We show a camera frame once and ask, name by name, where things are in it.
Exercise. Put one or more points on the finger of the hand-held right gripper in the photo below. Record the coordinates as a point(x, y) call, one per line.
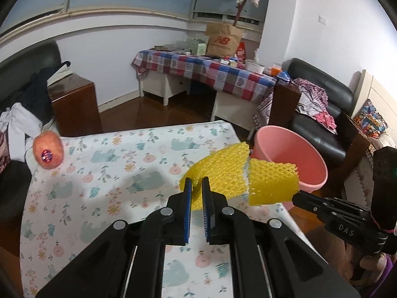
point(313, 201)
point(310, 212)

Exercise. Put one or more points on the pink plastic basin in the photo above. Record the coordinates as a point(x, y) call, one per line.
point(279, 149)

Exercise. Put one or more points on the brown low cabinet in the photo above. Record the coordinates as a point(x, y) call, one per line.
point(74, 108)

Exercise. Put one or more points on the pink garment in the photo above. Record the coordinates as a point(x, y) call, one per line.
point(325, 122)

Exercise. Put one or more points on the person's right forearm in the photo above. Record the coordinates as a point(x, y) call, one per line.
point(386, 282)

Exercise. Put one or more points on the brown paper bag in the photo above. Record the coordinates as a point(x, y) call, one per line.
point(223, 40)

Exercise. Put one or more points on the green box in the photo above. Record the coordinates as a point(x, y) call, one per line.
point(195, 46)

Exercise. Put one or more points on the white plastic item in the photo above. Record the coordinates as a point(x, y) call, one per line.
point(60, 74)

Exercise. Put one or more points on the white bowl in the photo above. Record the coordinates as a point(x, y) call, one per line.
point(255, 67)

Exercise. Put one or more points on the wooden coat stand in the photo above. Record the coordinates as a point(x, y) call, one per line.
point(240, 9)

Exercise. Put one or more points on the checkered tablecloth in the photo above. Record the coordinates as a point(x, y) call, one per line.
point(198, 68)

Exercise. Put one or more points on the dark cloth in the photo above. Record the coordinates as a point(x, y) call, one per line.
point(38, 94)

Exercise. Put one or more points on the black leather sofa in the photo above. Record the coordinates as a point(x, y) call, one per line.
point(319, 149)

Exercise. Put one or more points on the plaid garment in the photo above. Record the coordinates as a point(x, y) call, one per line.
point(310, 97)

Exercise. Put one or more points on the colourful printed pillow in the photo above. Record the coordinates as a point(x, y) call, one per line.
point(370, 119)

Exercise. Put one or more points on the floral table cover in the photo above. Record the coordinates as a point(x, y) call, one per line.
point(124, 161)

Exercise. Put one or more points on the white garment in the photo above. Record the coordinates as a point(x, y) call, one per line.
point(21, 127)

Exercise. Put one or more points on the bed with patterned bedspread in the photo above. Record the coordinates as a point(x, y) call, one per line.
point(377, 93)

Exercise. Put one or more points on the white bottle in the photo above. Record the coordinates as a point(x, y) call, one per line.
point(257, 56)

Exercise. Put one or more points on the white desk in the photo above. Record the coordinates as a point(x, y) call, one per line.
point(229, 108)

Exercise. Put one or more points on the yellow foam net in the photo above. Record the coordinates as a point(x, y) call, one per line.
point(273, 183)
point(220, 170)

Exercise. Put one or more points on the person's right hand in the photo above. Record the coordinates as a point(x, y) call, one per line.
point(373, 270)

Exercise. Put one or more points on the orange packet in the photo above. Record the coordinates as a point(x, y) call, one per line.
point(275, 70)

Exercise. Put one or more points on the small white box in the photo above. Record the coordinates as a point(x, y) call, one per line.
point(224, 61)

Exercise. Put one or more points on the black leather armchair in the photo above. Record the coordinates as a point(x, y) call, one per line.
point(15, 186)

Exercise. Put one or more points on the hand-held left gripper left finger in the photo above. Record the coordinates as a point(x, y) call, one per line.
point(187, 205)

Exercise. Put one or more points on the red apple with sticker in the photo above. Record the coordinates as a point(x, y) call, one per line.
point(48, 149)

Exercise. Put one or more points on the red bag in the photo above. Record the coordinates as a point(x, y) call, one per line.
point(241, 52)

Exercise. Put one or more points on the brown side table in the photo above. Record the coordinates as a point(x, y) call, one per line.
point(353, 149)

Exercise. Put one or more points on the white light switch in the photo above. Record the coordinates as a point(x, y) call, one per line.
point(323, 19)

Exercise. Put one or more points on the blue plastic bag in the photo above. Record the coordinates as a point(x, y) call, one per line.
point(283, 75)

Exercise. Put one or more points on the clear plastic packaging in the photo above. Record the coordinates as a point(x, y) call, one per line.
point(173, 47)

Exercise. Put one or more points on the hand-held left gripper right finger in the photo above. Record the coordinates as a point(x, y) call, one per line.
point(205, 205)

